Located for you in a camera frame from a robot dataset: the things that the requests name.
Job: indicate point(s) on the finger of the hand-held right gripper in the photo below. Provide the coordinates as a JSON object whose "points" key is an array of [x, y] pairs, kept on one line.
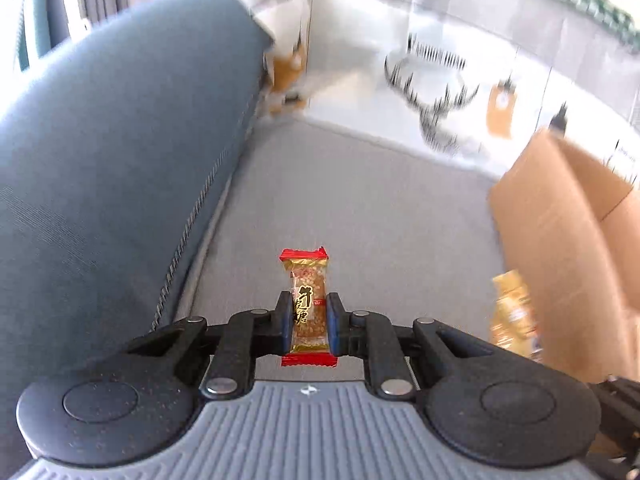
{"points": [[625, 400]]}

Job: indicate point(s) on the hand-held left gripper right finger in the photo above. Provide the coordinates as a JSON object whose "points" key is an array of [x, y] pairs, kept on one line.
{"points": [[336, 330]]}

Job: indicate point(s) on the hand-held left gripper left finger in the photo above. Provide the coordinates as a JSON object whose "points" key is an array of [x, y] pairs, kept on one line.
{"points": [[286, 325]]}

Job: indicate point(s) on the red peanut candy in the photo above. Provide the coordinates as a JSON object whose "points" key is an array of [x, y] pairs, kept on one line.
{"points": [[308, 285]]}

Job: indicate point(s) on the golden snack packet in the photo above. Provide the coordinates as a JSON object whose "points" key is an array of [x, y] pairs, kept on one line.
{"points": [[515, 310]]}

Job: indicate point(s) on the cardboard box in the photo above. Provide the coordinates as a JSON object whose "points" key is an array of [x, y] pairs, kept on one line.
{"points": [[560, 240]]}

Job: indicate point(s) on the grey deer printed cloth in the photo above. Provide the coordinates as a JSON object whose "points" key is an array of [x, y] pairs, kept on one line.
{"points": [[350, 200]]}

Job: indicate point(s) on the blue-grey sofa backrest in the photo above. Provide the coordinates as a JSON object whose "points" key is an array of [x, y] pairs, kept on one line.
{"points": [[100, 160]]}

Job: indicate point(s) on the green checkered cloth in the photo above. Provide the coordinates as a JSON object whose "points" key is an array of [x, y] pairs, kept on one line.
{"points": [[590, 2]]}

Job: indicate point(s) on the window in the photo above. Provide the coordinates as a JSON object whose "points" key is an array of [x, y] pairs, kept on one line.
{"points": [[20, 20]]}

